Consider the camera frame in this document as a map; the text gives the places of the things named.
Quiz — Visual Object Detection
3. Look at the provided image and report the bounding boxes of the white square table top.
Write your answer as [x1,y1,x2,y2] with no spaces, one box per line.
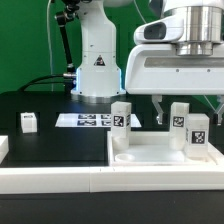
[107,131,224,166]

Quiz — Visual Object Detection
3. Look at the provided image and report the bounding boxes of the grey cable left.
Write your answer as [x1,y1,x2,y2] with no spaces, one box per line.
[46,0,55,92]

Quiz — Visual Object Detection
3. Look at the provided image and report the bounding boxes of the white front barrier wall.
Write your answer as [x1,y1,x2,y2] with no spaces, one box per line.
[0,166,224,194]

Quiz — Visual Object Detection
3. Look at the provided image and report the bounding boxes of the white left barrier piece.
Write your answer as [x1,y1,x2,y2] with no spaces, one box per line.
[0,136,9,164]

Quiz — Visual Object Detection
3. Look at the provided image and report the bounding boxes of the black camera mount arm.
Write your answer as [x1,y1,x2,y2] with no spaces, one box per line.
[55,0,80,83]

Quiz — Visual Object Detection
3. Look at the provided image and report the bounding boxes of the grey cable right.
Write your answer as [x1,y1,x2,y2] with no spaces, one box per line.
[133,0,149,24]

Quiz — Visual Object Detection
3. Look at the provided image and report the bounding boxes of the fiducial marker sheet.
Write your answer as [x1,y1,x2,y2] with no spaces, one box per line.
[54,113,143,128]

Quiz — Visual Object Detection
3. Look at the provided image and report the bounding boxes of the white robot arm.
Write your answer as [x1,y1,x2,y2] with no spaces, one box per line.
[72,0,224,124]

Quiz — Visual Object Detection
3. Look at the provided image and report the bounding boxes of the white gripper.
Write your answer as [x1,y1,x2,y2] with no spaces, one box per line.
[125,44,224,125]

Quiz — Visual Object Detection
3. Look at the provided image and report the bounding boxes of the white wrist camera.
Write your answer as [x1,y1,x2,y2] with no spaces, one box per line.
[133,16,184,45]

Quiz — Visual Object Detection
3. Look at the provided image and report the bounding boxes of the black cables at base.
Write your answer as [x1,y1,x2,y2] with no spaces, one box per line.
[18,73,77,93]

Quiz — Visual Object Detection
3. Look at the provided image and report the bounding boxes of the grey cable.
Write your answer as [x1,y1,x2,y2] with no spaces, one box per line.
[46,0,55,92]
[133,0,149,24]

